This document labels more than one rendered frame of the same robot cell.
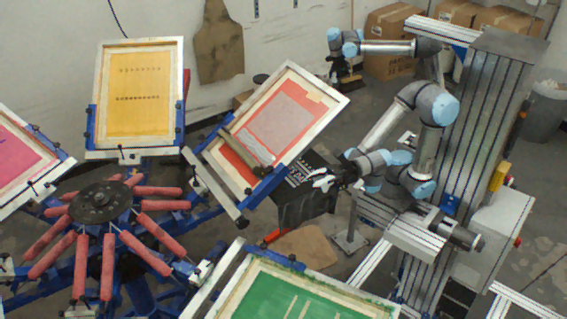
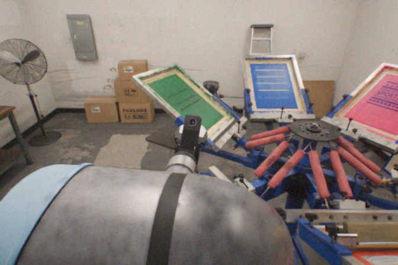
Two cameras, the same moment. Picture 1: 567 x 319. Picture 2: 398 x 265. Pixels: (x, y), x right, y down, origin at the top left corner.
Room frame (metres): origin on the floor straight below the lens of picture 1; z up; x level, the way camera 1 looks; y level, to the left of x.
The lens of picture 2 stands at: (1.57, -0.69, 2.02)
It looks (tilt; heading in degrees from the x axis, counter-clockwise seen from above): 27 degrees down; 123
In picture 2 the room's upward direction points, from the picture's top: straight up
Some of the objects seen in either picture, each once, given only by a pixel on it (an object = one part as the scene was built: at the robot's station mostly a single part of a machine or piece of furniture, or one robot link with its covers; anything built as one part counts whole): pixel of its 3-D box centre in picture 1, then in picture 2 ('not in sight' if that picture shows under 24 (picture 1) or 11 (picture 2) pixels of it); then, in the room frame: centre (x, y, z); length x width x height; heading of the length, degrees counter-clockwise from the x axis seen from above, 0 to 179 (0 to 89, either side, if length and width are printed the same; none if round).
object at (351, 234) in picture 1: (355, 199); not in sight; (2.23, -0.54, 0.48); 0.22 x 0.22 x 0.96; 33
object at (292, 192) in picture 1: (291, 169); not in sight; (2.05, -0.06, 0.95); 0.48 x 0.44 x 0.01; 123
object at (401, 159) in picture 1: (400, 165); not in sight; (1.53, -0.56, 1.42); 0.13 x 0.12 x 0.14; 26
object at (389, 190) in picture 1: (394, 182); not in sight; (1.54, -0.56, 1.31); 0.15 x 0.15 x 0.10
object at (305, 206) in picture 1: (306, 204); not in sight; (1.90, -0.15, 0.79); 0.46 x 0.09 x 0.33; 123
